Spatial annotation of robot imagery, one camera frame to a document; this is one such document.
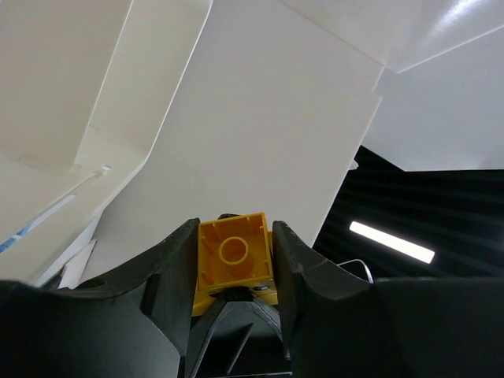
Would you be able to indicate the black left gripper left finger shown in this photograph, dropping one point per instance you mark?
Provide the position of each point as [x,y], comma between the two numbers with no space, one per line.
[132,321]

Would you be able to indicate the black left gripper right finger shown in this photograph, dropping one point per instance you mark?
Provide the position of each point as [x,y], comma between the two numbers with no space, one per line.
[335,324]

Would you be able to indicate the yellow square duplo brick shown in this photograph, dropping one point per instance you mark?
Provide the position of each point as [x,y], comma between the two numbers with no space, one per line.
[234,251]

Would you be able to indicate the ceiling light strip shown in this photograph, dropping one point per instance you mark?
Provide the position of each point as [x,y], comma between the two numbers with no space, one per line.
[403,246]

